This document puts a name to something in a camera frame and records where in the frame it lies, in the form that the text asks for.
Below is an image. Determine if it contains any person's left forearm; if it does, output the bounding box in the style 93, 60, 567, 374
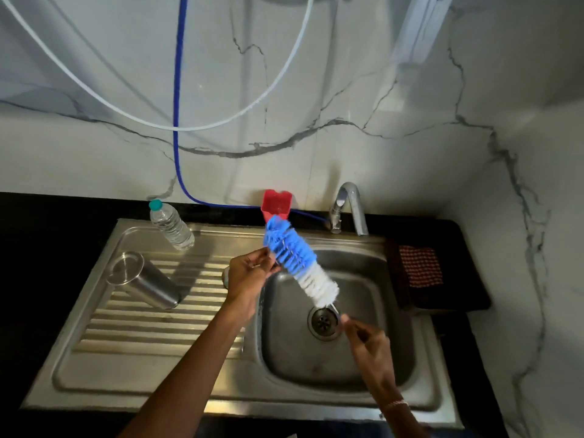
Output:
116, 303, 245, 438

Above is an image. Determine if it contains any person's right hand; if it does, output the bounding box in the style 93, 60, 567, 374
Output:
339, 313, 408, 409

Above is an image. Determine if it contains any metal sink drain strainer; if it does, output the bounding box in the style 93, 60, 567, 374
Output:
307, 307, 343, 342

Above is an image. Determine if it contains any chrome sink faucet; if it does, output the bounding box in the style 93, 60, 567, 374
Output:
328, 181, 369, 237

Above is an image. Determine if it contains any person's left hand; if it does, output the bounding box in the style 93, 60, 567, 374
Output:
222, 246, 282, 321

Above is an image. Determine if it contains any red plastic brush holder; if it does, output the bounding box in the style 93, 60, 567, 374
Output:
260, 189, 293, 224

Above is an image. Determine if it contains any white hose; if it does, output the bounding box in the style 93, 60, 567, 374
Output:
0, 0, 316, 133

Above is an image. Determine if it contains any blue white bottle brush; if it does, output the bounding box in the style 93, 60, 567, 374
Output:
262, 215, 342, 318

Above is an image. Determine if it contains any steel flask bottle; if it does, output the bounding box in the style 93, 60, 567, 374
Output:
106, 251, 184, 311

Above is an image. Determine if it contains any dark woven tray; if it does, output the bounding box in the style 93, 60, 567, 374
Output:
386, 218, 493, 314

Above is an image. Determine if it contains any blue hose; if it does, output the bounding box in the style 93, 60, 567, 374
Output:
172, 0, 330, 225

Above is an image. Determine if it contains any clear plastic water bottle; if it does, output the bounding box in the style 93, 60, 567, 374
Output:
148, 199, 196, 251

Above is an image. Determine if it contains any stainless steel sink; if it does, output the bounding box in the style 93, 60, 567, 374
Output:
20, 217, 465, 429

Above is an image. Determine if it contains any red checkered cloth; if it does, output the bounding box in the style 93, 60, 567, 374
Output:
398, 245, 444, 289

